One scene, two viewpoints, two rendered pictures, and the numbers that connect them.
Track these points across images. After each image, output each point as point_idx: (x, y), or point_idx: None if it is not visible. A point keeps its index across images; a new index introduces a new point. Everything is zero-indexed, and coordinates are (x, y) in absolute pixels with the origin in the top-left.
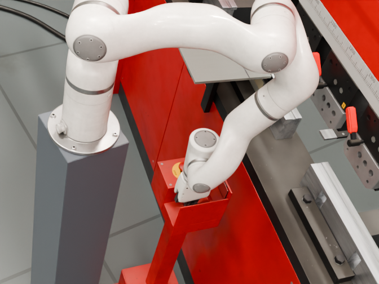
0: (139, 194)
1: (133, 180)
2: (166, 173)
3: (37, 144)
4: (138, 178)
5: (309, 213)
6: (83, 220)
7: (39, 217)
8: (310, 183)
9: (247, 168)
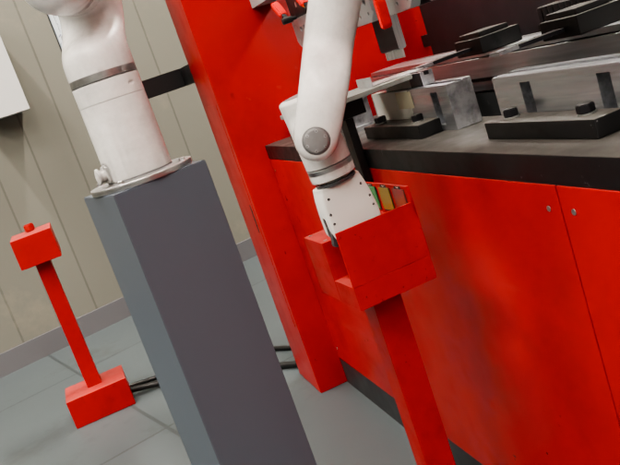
0: (408, 458)
1: (396, 447)
2: (317, 237)
3: (107, 256)
4: (401, 443)
5: (521, 118)
6: (214, 341)
7: (173, 404)
8: (508, 101)
9: (427, 165)
